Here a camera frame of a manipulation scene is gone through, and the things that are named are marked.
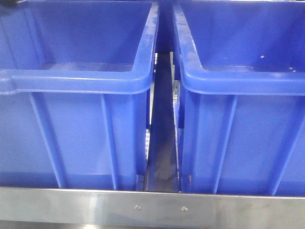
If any blue plastic bin left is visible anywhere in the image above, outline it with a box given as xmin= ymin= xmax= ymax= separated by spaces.
xmin=0 ymin=0 xmax=159 ymax=191

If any blue plastic bin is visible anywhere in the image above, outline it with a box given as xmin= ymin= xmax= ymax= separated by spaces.
xmin=173 ymin=0 xmax=305 ymax=197
xmin=0 ymin=0 xmax=159 ymax=191

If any blue plastic bin right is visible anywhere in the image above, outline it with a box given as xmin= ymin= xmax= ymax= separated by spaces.
xmin=173 ymin=0 xmax=305 ymax=197

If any steel shelf front rail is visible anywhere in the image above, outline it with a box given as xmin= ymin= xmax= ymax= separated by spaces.
xmin=0 ymin=187 xmax=305 ymax=229

